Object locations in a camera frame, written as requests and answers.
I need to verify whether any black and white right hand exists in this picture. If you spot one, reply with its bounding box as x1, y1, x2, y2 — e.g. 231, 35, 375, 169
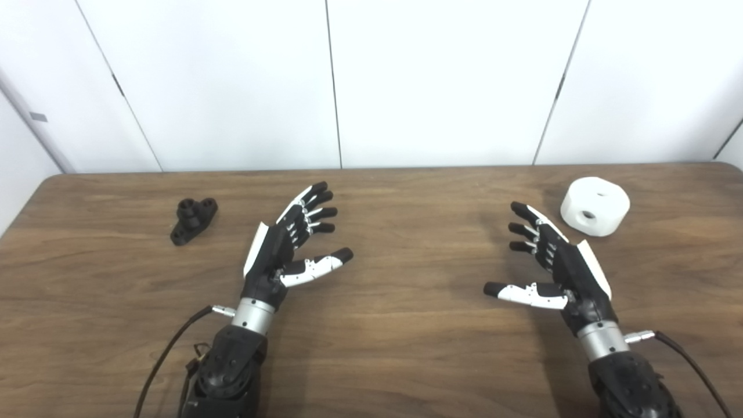
484, 201, 619, 337

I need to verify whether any black plastic holder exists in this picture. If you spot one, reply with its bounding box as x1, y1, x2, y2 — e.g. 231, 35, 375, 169
169, 197, 219, 246

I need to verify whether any black and white left hand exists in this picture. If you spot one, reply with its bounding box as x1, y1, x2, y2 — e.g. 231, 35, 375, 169
241, 181, 354, 308

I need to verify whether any round white plastic piece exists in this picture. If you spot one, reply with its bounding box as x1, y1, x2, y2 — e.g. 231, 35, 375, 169
560, 176, 631, 237

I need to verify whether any thin wire with yellow connector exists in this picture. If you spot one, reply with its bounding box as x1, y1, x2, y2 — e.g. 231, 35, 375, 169
185, 341, 211, 378

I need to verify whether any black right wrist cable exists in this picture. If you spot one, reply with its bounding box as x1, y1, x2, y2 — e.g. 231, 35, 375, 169
624, 329, 733, 418

